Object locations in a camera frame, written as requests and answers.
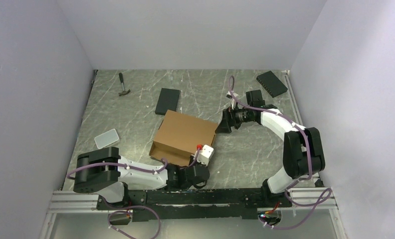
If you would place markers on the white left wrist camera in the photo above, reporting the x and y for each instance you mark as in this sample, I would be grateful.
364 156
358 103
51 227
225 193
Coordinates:
205 154

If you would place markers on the white plastic box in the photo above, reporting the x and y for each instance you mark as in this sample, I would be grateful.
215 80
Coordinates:
107 138

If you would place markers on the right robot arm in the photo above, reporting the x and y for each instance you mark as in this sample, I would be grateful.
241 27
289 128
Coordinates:
302 151

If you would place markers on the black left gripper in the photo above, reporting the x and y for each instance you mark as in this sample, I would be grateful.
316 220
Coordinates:
198 163

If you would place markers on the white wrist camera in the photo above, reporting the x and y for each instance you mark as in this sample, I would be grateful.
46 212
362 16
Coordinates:
205 154
234 104

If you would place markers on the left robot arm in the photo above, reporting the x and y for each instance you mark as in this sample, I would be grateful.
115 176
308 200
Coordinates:
107 173

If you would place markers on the brown cardboard box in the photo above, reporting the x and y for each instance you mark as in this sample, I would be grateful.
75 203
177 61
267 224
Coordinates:
179 135

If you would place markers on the black handled hammer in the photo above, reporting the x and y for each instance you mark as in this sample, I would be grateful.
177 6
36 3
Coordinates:
124 90

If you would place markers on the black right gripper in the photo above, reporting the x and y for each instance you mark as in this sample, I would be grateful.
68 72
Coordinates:
229 119

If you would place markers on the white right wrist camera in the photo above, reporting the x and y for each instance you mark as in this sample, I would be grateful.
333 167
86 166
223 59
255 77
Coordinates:
234 104

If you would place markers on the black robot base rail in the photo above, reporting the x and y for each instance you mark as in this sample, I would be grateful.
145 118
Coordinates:
244 203

